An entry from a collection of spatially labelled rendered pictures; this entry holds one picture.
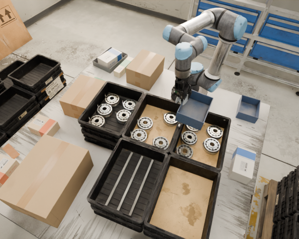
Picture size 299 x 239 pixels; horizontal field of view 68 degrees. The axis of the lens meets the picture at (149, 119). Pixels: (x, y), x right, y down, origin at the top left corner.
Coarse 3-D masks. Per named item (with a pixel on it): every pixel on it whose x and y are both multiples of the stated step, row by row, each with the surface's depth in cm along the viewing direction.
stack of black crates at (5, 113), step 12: (0, 96) 208; (12, 96) 220; (24, 96) 218; (0, 108) 210; (12, 108) 211; (24, 108) 203; (36, 108) 215; (0, 120) 202; (12, 120) 196; (24, 120) 209; (12, 132) 201
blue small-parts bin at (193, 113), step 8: (192, 96) 132; (200, 96) 129; (208, 96) 126; (184, 104) 130; (192, 104) 130; (200, 104) 131; (208, 104) 131; (184, 112) 126; (192, 112) 127; (200, 112) 127; (176, 120) 123; (184, 120) 120; (192, 120) 117; (200, 120) 124; (200, 128) 119
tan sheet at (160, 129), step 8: (144, 112) 157; (152, 112) 157; (160, 112) 157; (152, 120) 153; (160, 120) 153; (136, 128) 148; (152, 128) 149; (160, 128) 149; (168, 128) 149; (152, 136) 145; (160, 136) 145; (168, 136) 145; (160, 144) 141
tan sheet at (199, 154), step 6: (204, 126) 152; (198, 132) 148; (204, 132) 149; (198, 138) 145; (204, 138) 146; (180, 144) 142; (198, 144) 143; (198, 150) 140; (192, 156) 137; (198, 156) 137; (204, 156) 137; (210, 156) 137; (216, 156) 138; (204, 162) 135; (210, 162) 135; (216, 162) 135
